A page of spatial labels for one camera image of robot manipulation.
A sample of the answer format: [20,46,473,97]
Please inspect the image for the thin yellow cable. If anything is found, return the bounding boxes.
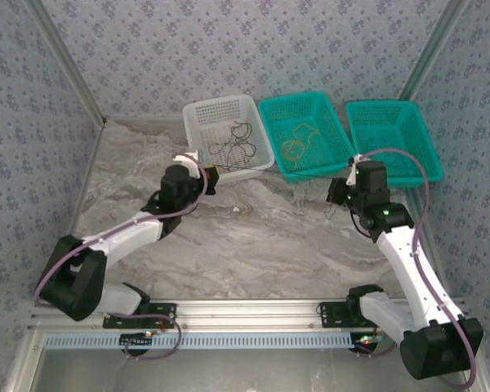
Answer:
[280,140,308,163]
[292,121,323,145]

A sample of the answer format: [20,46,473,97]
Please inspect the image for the teal plastic basket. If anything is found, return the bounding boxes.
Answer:
[256,91,358,184]
[345,100,445,189]

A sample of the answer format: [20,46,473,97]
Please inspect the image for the white plastic basket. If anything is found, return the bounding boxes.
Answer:
[182,94,275,185]

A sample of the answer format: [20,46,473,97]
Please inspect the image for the small LED circuit board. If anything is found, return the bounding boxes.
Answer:
[353,333,384,353]
[119,332,155,349]

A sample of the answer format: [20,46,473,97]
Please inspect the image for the grey metal panel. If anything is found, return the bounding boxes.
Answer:
[36,349,470,392]

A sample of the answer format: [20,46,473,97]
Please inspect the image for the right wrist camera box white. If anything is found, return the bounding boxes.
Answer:
[348,154,363,185]

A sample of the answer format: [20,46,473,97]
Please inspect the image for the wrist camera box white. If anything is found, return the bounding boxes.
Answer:
[172,149,203,180]
[348,154,363,185]

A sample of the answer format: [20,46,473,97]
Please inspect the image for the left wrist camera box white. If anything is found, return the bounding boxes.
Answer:
[172,149,203,180]

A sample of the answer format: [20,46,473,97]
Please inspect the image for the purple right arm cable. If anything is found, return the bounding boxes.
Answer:
[353,147,477,389]

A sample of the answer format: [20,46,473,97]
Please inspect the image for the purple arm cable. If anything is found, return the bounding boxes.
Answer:
[33,163,210,361]
[353,147,477,389]

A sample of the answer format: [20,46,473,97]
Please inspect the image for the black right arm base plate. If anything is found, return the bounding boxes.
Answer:
[318,301,376,329]

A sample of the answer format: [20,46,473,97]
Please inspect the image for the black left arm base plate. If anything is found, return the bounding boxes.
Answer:
[102,302,177,329]

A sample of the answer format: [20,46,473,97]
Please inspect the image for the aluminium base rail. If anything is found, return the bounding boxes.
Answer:
[26,297,474,332]

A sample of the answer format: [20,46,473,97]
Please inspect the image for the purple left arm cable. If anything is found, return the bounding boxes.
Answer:
[33,163,210,361]

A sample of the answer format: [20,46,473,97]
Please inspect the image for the aluminium corner post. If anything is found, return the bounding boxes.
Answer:
[24,0,108,126]
[398,0,474,102]

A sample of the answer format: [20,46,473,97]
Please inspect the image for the white slotted cable duct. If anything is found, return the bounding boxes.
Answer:
[43,331,352,350]

